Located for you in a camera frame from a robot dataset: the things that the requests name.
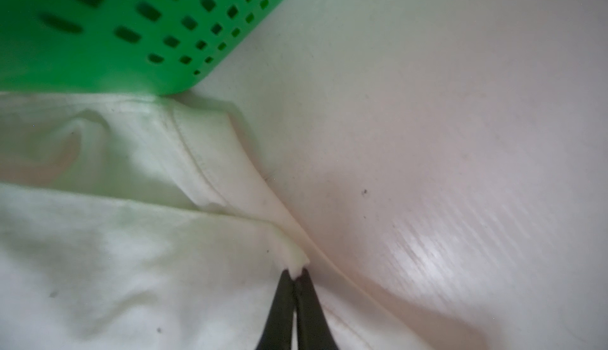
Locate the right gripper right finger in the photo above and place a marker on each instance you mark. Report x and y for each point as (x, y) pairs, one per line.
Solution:
(313, 331)

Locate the white t shirt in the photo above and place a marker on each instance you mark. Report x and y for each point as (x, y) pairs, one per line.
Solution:
(136, 222)

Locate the green plastic basket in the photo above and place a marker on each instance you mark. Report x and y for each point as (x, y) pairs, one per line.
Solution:
(162, 47)

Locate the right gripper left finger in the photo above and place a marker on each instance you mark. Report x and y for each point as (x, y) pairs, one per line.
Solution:
(277, 332)

